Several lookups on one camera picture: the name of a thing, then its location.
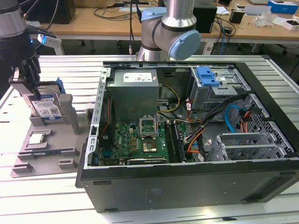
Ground black graphics card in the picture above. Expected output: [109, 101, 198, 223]
[127, 157, 168, 164]

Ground blue cardboard box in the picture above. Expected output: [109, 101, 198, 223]
[267, 0, 299, 14]

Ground metal socket cover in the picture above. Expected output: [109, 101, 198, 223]
[139, 114, 158, 139]

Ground blue plastic drive latch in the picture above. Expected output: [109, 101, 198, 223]
[196, 66, 221, 87]

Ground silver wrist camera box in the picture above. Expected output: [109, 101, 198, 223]
[36, 33, 63, 47]

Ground green motherboard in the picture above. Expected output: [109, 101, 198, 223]
[99, 115, 194, 164]

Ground hard disk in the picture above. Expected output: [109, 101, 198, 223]
[22, 79, 65, 121]

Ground yellow wire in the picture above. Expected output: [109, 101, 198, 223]
[157, 84, 181, 115]

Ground blue wire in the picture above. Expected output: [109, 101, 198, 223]
[225, 105, 241, 133]

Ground small black box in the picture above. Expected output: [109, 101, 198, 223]
[229, 9, 245, 24]

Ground black RAM slot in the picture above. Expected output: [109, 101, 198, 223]
[172, 121, 186, 162]
[164, 121, 178, 163]

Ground black cable bundle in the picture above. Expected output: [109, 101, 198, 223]
[197, 93, 248, 163]

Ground black open PC case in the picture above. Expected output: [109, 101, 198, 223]
[75, 55, 299, 213]

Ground CPU socket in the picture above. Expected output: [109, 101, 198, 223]
[142, 139, 157, 152]

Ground white open box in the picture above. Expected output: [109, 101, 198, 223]
[279, 18, 299, 31]

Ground long wooden desk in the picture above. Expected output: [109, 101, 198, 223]
[23, 0, 299, 45]

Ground grey metal drive cage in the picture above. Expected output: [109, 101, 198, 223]
[189, 66, 252, 112]

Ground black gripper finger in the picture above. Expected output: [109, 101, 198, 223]
[20, 59, 31, 81]
[29, 57, 42, 98]

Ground orange wire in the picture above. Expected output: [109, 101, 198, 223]
[186, 132, 206, 154]

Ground grey metal disk bay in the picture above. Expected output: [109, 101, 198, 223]
[207, 133, 294, 161]

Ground grey power supply unit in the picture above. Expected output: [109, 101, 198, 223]
[106, 69, 159, 117]

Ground red orange power wires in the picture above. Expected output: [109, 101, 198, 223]
[241, 111, 253, 133]

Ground silver CPU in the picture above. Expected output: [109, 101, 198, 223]
[28, 134, 45, 144]

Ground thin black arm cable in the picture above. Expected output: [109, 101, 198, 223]
[128, 0, 142, 56]

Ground large black box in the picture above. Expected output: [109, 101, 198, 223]
[18, 0, 76, 25]

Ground flat grey box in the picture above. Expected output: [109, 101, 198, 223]
[244, 5, 271, 16]

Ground grey parts rack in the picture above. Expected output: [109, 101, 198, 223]
[11, 94, 94, 178]

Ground clear plastic bag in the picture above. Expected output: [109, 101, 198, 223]
[254, 11, 278, 27]

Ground black speaker box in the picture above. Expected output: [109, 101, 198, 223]
[193, 6, 218, 34]

